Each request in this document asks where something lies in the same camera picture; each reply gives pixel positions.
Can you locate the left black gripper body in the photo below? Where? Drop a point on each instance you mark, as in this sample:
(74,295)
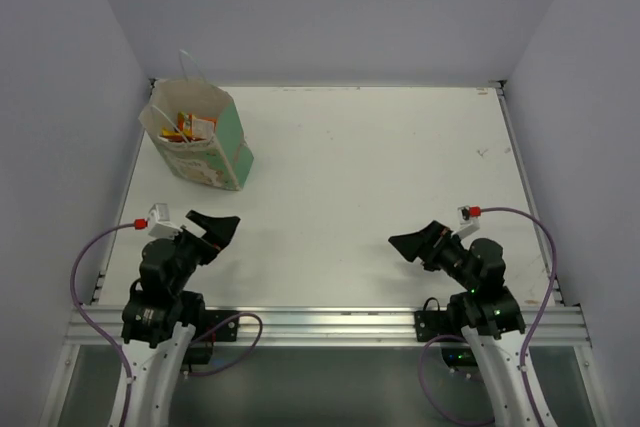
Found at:
(198,238)

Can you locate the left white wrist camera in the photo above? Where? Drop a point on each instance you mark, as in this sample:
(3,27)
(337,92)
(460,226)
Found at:
(159,224)

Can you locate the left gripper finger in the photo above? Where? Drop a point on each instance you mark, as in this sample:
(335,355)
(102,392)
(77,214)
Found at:
(209,225)
(219,231)

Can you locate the aluminium mounting rail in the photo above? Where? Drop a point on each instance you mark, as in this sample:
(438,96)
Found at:
(381,327)

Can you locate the green paper gift bag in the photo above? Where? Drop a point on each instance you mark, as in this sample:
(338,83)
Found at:
(224,160)

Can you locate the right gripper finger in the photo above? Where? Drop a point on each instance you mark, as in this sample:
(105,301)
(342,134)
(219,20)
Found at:
(427,236)
(412,246)

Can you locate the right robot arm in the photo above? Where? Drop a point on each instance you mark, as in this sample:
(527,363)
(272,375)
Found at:
(485,316)

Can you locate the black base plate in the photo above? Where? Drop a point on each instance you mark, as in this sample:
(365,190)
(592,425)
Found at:
(431,321)
(217,326)

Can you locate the orange fruit candy bag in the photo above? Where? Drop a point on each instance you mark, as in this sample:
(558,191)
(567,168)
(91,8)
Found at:
(189,128)

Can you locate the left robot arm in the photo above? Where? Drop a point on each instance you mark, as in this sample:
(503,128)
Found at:
(161,317)

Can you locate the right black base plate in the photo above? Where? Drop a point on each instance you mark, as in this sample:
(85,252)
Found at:
(431,321)

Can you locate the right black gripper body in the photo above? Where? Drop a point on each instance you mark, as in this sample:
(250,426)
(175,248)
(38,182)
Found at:
(435,248)

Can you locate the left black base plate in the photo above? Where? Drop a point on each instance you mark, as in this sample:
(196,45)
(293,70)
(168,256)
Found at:
(217,326)

